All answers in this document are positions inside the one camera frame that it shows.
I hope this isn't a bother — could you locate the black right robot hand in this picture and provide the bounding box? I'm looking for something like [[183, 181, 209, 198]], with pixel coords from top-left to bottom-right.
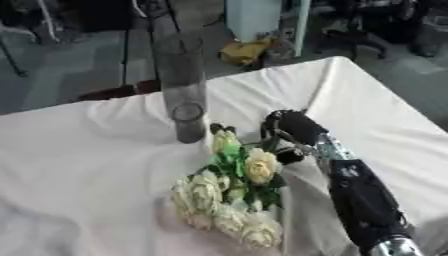
[[259, 109, 329, 166]]

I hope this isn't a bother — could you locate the cream artificial rose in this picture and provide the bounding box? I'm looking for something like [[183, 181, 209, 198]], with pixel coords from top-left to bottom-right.
[[241, 141, 289, 187]]

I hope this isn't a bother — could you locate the clear glass cylinder vase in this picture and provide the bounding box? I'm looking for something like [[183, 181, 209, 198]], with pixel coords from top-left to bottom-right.
[[150, 32, 210, 145]]

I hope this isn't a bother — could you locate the white rose with green leaves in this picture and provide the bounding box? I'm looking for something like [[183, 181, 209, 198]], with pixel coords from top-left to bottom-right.
[[208, 123, 249, 178]]

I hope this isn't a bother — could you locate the yellow bag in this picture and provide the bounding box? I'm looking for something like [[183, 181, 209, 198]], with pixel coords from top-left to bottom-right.
[[218, 37, 275, 67]]

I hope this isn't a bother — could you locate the white artificial rose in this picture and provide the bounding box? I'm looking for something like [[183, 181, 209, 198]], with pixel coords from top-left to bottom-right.
[[211, 205, 249, 239], [168, 178, 198, 218], [239, 213, 286, 251], [189, 170, 233, 214]]

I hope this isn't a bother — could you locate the black office chair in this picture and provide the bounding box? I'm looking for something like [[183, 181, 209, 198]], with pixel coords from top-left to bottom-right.
[[311, 0, 392, 62]]

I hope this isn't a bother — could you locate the white cabinet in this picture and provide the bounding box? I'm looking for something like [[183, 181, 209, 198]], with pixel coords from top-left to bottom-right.
[[222, 0, 314, 58]]

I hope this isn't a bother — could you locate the black tripod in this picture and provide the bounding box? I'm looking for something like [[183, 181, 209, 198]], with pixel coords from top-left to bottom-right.
[[117, 0, 184, 88]]

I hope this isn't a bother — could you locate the dark red stool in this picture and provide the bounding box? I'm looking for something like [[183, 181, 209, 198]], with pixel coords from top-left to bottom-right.
[[77, 79, 163, 102]]

